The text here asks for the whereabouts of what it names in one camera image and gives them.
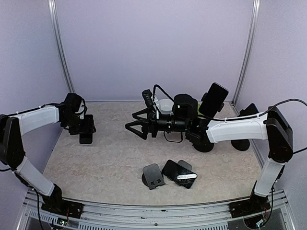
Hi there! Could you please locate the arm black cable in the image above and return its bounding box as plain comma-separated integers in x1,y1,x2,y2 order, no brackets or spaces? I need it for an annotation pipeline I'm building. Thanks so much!
153,83,307,154
14,98,87,115

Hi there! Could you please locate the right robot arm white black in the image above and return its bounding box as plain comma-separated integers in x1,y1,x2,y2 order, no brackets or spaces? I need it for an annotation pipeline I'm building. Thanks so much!
125,90,294,213

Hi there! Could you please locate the black round base right stand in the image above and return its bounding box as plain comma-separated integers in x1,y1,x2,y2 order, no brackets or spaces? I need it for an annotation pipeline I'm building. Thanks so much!
231,139,250,151

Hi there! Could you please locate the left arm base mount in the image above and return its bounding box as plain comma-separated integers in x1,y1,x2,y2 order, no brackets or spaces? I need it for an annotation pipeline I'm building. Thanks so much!
41,200,84,219

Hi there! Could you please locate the right aluminium frame post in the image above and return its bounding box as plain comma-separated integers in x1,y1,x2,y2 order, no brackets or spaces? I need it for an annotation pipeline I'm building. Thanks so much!
232,0,261,105

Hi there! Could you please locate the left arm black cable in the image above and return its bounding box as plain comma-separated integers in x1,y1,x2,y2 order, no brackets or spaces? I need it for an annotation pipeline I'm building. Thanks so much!
14,98,87,115

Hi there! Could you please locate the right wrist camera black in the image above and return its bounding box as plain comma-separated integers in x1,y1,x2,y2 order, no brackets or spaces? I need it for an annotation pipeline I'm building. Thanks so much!
142,89,154,107

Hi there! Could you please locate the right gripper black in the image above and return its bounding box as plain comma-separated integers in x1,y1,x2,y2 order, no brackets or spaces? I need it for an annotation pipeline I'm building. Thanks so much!
125,106,189,139

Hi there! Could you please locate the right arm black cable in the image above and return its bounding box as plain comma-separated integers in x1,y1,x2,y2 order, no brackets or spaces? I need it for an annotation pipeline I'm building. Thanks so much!
153,83,307,154

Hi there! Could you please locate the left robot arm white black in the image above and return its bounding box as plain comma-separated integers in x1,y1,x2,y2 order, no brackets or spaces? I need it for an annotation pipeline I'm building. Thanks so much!
0,92,96,213

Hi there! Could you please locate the front aluminium rail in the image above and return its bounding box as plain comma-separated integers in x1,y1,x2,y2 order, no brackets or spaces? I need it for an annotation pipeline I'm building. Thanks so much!
15,190,295,230

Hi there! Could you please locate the white ceramic bowl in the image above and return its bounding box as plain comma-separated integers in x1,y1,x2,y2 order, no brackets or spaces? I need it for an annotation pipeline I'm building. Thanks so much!
158,99,174,115

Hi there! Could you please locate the left aluminium frame post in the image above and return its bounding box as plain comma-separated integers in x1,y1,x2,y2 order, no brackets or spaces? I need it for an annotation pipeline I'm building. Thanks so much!
47,0,76,93

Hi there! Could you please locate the dark grey folding phone stand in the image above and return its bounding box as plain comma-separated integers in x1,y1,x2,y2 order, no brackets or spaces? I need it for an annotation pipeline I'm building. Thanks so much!
142,163,165,190

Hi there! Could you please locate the black phone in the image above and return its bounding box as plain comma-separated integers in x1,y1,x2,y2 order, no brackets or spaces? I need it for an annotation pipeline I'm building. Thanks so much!
199,82,229,118
239,103,259,117
162,160,198,189

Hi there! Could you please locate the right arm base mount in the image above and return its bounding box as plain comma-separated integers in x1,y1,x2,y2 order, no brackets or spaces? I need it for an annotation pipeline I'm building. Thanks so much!
229,191,271,218

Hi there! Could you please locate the phone with clear case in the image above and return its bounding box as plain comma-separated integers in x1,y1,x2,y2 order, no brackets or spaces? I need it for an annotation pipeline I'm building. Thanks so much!
79,133,93,144

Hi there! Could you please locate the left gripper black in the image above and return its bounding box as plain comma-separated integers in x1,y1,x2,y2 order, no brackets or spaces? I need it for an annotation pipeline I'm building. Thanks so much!
62,113,95,135

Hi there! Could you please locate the black phone on tall mount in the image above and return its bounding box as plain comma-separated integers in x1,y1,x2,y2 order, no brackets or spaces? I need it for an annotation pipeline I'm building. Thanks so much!
199,82,229,118

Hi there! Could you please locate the tall black clamp phone mount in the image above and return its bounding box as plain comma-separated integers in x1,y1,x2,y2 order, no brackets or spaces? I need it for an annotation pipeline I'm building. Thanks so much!
193,92,225,153

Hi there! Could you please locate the aluminium frame post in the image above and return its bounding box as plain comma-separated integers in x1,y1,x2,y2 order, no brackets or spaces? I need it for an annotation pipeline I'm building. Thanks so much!
232,0,261,105
47,0,76,93

